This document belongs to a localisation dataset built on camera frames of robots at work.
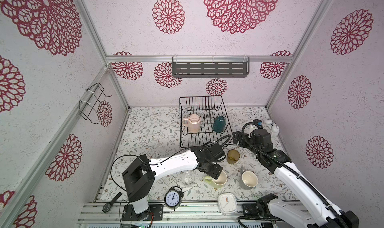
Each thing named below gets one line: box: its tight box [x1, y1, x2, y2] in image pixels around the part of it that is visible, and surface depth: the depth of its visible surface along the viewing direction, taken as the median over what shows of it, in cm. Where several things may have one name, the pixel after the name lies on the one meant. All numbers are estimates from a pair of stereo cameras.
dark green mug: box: [212, 115, 226, 133], surface depth 101 cm
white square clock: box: [218, 192, 238, 216], surface depth 76 cm
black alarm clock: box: [164, 186, 184, 211], surface depth 78 cm
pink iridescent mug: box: [182, 114, 201, 134], surface depth 97 cm
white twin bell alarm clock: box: [271, 122, 280, 138], surface depth 96 cm
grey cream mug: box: [240, 167, 259, 190], surface depth 79 cm
